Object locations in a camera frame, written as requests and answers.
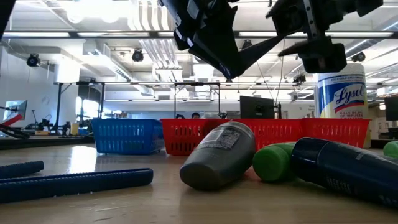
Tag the silver-framed monitor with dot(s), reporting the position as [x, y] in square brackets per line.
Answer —
[17, 109]

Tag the short blue tube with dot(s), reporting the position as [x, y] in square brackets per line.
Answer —
[18, 169]

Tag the dark monitor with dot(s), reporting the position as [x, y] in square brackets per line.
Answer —
[392, 109]

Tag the red bar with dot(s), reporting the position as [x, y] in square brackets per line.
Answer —
[12, 120]

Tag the red plastic basket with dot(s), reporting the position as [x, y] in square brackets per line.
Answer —
[182, 137]
[335, 132]
[280, 130]

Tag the dark squeeze tube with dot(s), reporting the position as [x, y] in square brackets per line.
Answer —
[342, 168]

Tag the blue plastic basket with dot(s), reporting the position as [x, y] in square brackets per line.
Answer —
[127, 137]

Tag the person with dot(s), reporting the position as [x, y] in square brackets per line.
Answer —
[195, 115]

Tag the tall black frame stand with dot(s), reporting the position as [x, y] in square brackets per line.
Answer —
[58, 105]

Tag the yellow box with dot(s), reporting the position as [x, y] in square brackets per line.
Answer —
[74, 128]

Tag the blue ribbed tube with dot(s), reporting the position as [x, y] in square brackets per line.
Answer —
[77, 184]

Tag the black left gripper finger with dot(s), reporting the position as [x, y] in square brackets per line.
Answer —
[258, 53]
[225, 53]

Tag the black computer monitor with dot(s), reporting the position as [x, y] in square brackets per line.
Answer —
[256, 107]

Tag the white ceiling air duct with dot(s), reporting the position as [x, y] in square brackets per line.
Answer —
[109, 65]

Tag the Lysol wipes canister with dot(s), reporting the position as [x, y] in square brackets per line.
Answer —
[342, 93]

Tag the black ceiling camera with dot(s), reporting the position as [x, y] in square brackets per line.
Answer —
[246, 44]
[33, 60]
[137, 56]
[359, 57]

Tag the green travel bottle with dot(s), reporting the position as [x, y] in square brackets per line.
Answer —
[272, 163]
[391, 150]

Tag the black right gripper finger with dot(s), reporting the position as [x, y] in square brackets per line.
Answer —
[323, 57]
[289, 17]

